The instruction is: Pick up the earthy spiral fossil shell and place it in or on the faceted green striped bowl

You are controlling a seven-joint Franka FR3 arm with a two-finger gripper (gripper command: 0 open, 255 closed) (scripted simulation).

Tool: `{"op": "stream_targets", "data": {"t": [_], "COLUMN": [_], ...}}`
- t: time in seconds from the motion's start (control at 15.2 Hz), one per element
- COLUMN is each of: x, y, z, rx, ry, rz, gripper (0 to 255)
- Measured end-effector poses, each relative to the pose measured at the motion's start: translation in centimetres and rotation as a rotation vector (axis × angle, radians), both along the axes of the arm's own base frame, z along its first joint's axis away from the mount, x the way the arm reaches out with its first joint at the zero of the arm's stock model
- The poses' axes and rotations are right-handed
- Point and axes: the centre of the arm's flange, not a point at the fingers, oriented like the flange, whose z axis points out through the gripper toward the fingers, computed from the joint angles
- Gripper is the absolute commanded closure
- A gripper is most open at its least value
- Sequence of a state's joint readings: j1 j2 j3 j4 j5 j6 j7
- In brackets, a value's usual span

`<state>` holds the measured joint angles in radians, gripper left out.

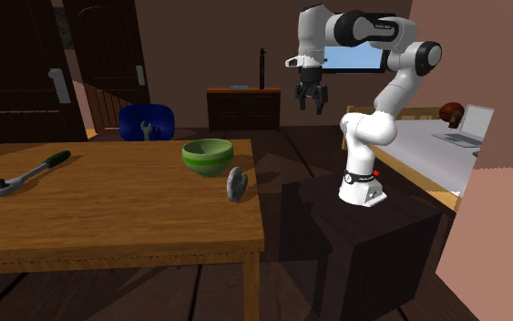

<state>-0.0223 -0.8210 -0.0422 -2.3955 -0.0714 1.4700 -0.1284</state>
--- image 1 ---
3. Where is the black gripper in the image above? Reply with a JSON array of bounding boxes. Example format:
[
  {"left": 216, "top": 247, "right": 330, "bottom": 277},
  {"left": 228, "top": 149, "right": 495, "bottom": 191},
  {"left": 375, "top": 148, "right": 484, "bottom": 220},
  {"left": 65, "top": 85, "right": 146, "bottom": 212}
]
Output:
[{"left": 295, "top": 66, "right": 329, "bottom": 116}]

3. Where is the dark wooden sideboard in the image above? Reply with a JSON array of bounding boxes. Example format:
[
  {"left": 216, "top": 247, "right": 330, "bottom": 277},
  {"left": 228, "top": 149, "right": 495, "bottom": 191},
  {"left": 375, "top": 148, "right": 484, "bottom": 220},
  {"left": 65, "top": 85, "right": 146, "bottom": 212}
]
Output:
[{"left": 206, "top": 47, "right": 282, "bottom": 133}]

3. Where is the grey oven mitt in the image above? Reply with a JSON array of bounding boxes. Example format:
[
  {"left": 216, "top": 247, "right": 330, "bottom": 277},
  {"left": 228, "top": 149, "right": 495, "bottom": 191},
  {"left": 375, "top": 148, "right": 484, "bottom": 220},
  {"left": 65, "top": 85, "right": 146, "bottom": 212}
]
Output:
[{"left": 226, "top": 166, "right": 249, "bottom": 203}]

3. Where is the green striped bowl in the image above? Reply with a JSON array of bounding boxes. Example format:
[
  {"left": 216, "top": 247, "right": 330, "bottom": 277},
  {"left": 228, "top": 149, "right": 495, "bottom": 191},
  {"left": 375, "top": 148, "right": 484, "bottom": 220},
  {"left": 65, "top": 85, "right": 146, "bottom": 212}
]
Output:
[{"left": 181, "top": 138, "right": 234, "bottom": 179}]

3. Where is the wooden desk with grey top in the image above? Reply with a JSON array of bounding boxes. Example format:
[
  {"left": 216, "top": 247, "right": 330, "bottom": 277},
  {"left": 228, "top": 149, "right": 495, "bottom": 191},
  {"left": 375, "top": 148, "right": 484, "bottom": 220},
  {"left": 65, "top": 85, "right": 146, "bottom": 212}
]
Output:
[{"left": 341, "top": 105, "right": 484, "bottom": 212}]

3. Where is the brown ball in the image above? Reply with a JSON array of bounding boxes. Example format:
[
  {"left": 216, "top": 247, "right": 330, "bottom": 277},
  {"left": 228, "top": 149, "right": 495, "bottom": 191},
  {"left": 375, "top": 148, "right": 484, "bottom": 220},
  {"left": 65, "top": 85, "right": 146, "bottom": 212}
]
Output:
[{"left": 438, "top": 101, "right": 466, "bottom": 129}]

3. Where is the grey laptop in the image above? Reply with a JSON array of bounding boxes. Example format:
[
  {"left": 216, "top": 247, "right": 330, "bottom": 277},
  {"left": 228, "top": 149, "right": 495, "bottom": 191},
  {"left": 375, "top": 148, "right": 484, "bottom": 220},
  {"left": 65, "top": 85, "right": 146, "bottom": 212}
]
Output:
[{"left": 431, "top": 104, "right": 495, "bottom": 149}]

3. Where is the dark robot stand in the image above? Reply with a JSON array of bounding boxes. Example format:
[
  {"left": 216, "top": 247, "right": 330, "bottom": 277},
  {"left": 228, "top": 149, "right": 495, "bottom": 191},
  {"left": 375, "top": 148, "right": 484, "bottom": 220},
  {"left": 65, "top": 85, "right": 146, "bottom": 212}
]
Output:
[{"left": 279, "top": 171, "right": 444, "bottom": 321}]

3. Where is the blue bin with tools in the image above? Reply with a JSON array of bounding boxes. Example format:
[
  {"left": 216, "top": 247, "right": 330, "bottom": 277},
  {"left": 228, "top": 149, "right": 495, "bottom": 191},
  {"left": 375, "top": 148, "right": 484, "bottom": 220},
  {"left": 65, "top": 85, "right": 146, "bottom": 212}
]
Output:
[{"left": 118, "top": 103, "right": 176, "bottom": 142}]

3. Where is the dark wooden door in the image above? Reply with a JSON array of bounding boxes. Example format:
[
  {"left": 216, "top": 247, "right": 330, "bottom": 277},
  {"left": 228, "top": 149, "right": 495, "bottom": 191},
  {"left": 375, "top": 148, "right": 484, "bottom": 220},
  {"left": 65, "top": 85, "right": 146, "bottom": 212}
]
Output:
[
  {"left": 0, "top": 0, "right": 89, "bottom": 150},
  {"left": 62, "top": 0, "right": 151, "bottom": 133}
]

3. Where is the wooden table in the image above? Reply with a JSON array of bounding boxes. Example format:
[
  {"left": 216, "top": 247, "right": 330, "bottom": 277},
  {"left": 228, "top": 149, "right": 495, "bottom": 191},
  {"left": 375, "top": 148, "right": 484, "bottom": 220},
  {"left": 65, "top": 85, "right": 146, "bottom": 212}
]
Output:
[{"left": 0, "top": 139, "right": 266, "bottom": 321}]

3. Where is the window with black frame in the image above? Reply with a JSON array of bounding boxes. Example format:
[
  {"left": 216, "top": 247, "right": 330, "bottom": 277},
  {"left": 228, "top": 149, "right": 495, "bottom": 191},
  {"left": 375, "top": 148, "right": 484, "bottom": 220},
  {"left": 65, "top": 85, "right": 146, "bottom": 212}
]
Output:
[{"left": 321, "top": 43, "right": 390, "bottom": 75}]

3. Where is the ratchet wrench with green handle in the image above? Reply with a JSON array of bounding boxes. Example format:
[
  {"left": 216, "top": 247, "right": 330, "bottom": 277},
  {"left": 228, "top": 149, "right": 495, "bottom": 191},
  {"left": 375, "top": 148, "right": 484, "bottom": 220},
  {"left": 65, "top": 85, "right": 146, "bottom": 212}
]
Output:
[{"left": 0, "top": 150, "right": 72, "bottom": 198}]

